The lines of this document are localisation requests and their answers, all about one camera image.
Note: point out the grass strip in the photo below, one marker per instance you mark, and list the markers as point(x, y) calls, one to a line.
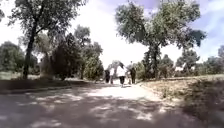
point(20, 83)

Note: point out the large tree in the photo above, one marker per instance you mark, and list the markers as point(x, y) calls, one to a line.
point(29, 50)
point(154, 60)

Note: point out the row of trees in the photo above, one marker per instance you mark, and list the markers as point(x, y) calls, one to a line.
point(66, 60)

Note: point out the person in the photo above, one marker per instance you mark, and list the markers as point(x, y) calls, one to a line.
point(121, 71)
point(107, 76)
point(133, 73)

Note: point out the dry grass patch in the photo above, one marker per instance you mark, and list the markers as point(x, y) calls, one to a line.
point(186, 87)

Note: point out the reddish brown path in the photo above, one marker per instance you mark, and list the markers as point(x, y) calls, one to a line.
point(100, 110)

